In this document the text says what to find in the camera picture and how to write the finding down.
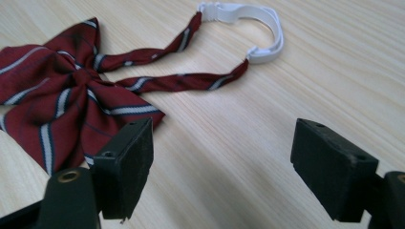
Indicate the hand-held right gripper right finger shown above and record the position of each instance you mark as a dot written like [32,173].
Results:
[331,171]

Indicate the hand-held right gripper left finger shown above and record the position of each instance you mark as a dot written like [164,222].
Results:
[124,171]

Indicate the red striped bow tie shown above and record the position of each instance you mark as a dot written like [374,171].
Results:
[79,108]

